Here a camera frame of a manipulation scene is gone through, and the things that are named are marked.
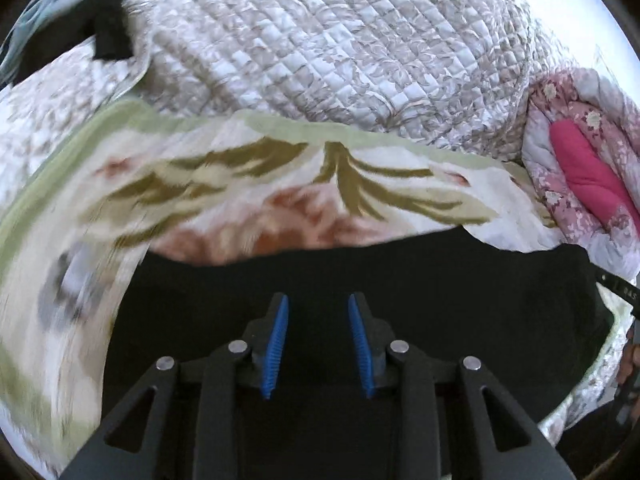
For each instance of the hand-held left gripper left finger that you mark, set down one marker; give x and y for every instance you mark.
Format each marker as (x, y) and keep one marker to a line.
(277, 345)

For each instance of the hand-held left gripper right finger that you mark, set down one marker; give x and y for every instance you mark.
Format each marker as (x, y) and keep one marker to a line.
(360, 345)

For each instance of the plain pink cloth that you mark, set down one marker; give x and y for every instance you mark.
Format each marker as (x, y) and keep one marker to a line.
(585, 170)

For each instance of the pink floral comforter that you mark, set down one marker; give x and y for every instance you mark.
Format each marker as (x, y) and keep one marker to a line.
(565, 205)

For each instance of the black pants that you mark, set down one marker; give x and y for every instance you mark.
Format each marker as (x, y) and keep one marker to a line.
(425, 285)

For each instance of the floral fleece blanket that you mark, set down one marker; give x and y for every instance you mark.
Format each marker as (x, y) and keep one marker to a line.
(250, 185)

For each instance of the dark cloth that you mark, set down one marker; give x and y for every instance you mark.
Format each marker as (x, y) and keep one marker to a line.
(112, 30)

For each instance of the person's right hand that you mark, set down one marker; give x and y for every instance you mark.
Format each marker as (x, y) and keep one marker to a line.
(630, 367)

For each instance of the beige quilted bedspread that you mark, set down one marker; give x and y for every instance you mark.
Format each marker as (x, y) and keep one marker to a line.
(325, 50)

